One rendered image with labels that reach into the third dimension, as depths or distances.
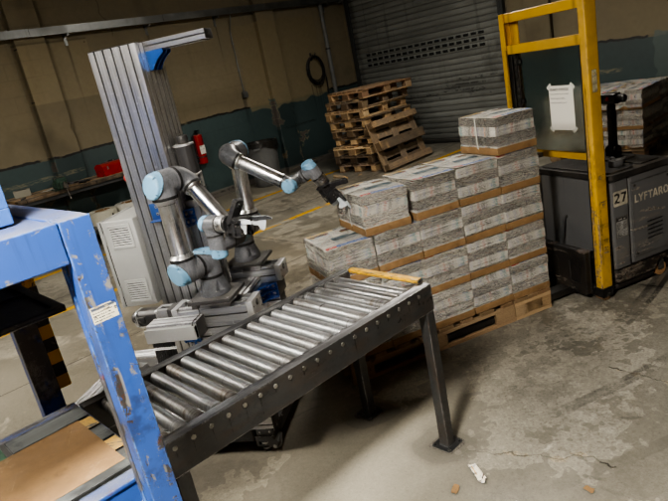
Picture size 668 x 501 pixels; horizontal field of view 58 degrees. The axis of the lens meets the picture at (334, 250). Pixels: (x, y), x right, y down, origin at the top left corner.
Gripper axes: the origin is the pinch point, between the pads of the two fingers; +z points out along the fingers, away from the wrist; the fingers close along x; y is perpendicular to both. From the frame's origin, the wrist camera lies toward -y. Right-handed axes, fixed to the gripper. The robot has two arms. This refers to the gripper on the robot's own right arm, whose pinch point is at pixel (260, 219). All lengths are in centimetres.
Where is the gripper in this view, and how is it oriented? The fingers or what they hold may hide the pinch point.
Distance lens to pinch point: 241.5
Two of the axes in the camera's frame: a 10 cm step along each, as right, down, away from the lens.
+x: -6.0, 2.2, -7.7
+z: 7.9, 0.3, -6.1
